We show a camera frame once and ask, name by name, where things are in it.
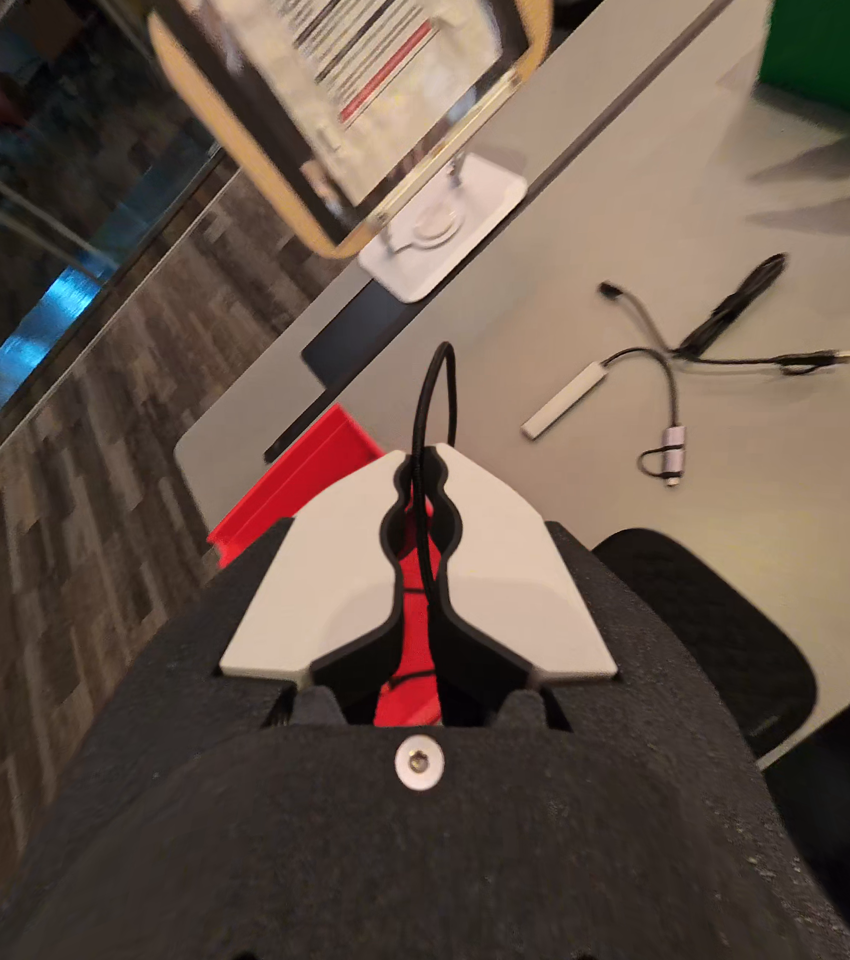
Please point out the red plastic bin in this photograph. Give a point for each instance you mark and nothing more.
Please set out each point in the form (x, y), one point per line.
(305, 480)

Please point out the white display stand base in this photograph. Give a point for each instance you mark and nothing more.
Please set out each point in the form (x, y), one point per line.
(470, 202)

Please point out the dark blue flat pad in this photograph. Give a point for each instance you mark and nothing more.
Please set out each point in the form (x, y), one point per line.
(357, 337)

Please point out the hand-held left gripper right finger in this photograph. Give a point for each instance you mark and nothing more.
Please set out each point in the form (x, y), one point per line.
(515, 592)

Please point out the yellow framed display screen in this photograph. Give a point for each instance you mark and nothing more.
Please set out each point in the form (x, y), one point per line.
(365, 97)

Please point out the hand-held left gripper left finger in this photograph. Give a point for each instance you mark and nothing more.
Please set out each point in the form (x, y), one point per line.
(320, 585)

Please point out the black mouse pad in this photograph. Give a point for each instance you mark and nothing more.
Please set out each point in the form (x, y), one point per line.
(709, 637)

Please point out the green panel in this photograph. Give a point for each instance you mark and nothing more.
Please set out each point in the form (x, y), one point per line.
(837, 60)

